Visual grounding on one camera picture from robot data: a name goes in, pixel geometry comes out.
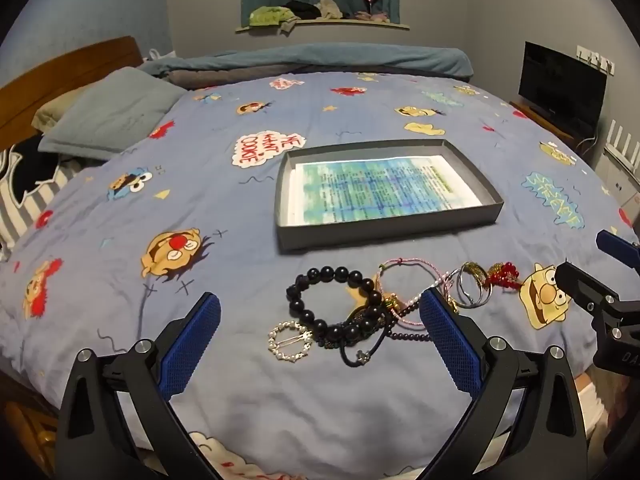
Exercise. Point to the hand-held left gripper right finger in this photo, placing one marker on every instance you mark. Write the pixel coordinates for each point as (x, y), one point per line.
(450, 340)

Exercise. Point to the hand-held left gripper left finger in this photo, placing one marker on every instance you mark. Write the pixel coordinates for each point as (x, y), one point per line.
(192, 350)

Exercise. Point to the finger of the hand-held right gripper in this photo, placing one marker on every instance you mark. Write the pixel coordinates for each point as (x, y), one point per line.
(606, 242)
(575, 280)

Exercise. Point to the red bead ornament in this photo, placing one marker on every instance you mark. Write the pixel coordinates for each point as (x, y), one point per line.
(502, 272)

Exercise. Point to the grey cardboard box tray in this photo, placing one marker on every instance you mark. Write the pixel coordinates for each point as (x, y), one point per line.
(285, 230)

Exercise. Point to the blue cartoon print bed sheet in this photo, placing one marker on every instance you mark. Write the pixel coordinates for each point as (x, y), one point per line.
(225, 395)

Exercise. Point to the white cabinet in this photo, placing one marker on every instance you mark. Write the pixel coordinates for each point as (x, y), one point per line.
(617, 180)

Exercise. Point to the pale layered stack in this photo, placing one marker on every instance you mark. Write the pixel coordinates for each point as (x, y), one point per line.
(590, 405)

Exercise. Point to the white router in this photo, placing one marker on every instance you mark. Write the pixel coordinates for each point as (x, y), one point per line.
(622, 152)

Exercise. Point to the wooden monitor stand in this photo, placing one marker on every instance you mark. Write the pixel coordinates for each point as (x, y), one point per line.
(542, 122)

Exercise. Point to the black flat screen monitor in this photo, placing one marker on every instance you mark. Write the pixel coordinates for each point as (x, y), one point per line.
(560, 85)

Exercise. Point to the blue green printed paper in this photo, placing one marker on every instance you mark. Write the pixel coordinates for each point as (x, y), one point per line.
(380, 190)

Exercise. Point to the black white striped cushion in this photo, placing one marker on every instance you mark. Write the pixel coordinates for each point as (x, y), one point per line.
(30, 180)

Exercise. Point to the grey blue pillow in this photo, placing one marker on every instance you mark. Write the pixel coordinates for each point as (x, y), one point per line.
(115, 110)

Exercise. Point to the grey folded blanket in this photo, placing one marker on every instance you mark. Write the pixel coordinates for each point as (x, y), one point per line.
(210, 79)

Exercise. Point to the beige pillow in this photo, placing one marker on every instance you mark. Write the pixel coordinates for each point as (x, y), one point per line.
(52, 110)

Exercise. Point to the wooden headboard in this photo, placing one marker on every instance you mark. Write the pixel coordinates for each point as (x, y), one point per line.
(60, 67)

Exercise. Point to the teal folded blanket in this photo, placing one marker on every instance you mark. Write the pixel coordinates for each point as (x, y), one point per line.
(310, 57)

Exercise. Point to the pink cloth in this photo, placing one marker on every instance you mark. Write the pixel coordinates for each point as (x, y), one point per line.
(372, 16)

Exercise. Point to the beige cloth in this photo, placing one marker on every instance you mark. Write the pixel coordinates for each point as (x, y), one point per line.
(330, 7)

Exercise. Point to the black cloth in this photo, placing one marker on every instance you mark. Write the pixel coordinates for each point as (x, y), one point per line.
(300, 7)

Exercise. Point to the white wall hooks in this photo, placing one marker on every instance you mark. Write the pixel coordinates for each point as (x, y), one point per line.
(595, 55)

